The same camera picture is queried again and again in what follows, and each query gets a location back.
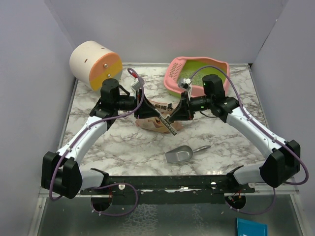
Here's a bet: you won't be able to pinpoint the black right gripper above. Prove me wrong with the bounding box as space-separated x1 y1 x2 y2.
169 91 213 121

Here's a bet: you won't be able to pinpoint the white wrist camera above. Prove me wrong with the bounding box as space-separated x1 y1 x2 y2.
130 78 144 93
178 78 192 99

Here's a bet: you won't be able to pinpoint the blue card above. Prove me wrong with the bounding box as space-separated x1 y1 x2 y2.
237 218 268 236

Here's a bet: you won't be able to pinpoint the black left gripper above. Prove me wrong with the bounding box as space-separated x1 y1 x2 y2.
114 89 160 119

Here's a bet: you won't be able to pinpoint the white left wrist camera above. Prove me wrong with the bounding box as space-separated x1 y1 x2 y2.
130 78 144 93

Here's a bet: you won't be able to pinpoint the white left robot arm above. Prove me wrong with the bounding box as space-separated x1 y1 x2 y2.
41 77 159 201

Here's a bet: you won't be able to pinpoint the metal litter scoop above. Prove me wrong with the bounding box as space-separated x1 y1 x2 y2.
164 145 211 164

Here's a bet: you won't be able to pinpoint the cream round cat scratcher drum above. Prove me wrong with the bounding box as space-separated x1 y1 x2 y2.
69 41 123 92

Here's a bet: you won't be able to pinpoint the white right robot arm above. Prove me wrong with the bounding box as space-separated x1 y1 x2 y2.
169 74 301 192

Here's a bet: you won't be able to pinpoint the aluminium extrusion frame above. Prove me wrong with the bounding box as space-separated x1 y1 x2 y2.
38 174 300 198

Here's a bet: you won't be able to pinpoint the cat litter paper bag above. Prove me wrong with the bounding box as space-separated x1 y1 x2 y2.
135 101 177 134

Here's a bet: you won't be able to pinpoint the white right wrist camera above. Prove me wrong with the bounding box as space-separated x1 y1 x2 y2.
178 78 192 99

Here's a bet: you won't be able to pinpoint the metal ruler bag clip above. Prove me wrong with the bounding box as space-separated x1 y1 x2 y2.
158 113 178 136

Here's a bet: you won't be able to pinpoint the pink green litter box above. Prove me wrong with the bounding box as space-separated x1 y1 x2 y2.
163 57 230 97

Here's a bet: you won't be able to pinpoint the green cat litter granules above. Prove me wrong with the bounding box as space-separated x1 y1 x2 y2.
177 68 225 87

